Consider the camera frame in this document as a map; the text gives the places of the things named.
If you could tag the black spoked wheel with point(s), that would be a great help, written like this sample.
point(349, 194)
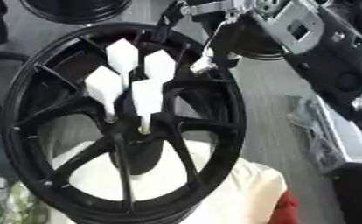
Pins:
point(225, 122)

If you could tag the cream cloth bag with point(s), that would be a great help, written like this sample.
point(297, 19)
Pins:
point(250, 186)

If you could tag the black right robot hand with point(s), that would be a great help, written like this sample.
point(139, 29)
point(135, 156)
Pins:
point(240, 35)

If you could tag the silver and black right robot arm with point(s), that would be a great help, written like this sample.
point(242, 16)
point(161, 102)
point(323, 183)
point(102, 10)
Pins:
point(332, 64)

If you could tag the black round wheel rim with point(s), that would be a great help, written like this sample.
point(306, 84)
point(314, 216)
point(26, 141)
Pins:
point(77, 14)

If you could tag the black stand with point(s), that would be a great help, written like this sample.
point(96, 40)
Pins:
point(357, 195)

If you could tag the grey metal case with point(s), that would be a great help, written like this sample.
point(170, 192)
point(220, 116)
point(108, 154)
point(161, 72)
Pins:
point(342, 140)

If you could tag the red cloth item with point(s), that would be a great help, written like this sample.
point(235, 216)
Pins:
point(285, 208)

